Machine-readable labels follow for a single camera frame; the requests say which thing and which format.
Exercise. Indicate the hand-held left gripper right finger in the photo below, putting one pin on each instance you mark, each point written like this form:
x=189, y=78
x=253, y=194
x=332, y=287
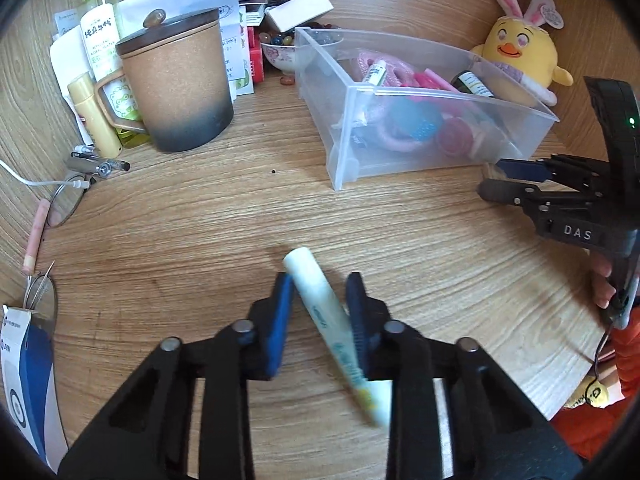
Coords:
x=356, y=320

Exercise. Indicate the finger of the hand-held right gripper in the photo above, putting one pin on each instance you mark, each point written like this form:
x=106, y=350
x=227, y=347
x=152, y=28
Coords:
x=525, y=170
x=505, y=191

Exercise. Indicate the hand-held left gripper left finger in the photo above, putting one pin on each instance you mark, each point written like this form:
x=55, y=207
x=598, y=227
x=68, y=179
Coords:
x=280, y=320

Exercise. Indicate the white tube with green print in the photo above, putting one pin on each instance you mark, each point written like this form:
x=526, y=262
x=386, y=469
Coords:
x=320, y=305

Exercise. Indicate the pink round case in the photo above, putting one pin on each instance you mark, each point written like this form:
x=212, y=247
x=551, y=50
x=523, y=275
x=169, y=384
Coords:
x=455, y=137

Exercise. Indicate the dark green bottle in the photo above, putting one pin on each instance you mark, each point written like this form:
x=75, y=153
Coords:
x=472, y=84

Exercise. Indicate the teal tube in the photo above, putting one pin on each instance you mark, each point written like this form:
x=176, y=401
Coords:
x=417, y=120

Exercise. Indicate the clear plastic bin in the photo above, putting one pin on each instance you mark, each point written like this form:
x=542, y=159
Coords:
x=380, y=162

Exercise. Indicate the small white green tube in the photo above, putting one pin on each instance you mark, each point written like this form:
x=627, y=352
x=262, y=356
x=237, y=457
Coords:
x=374, y=72

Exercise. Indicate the person's right hand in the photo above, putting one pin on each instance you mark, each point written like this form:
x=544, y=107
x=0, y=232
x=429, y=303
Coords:
x=602, y=282

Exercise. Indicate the yellow chick plush toy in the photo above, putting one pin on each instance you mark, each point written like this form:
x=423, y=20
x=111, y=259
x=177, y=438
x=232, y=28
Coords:
x=525, y=50

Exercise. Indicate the yellow plush charm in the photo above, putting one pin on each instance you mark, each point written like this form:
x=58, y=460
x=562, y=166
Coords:
x=590, y=392

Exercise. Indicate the green printed packet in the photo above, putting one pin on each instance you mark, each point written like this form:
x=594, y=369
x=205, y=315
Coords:
x=242, y=72

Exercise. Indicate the blue and white carton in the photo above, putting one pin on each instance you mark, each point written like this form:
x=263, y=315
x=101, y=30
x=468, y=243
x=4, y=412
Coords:
x=30, y=375

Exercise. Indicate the person's orange clothing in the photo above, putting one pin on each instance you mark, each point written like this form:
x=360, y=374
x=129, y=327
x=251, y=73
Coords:
x=600, y=430

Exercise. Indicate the brown ceramic mug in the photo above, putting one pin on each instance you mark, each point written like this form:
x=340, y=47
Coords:
x=175, y=85

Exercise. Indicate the pale pink pen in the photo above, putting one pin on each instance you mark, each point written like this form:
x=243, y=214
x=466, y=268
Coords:
x=36, y=237

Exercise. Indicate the white patterned bowl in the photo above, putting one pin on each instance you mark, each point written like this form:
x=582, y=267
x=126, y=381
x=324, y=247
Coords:
x=277, y=57

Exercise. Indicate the red box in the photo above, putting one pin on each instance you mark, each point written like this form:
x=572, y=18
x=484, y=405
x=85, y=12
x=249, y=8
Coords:
x=256, y=57

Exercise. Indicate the white rectangular box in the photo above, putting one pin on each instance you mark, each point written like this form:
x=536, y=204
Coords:
x=300, y=10

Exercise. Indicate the pale yellow tube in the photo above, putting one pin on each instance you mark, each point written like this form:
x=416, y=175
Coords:
x=95, y=115

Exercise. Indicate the green spray bottle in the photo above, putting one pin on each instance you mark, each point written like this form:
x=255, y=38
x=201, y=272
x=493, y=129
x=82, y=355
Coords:
x=100, y=30

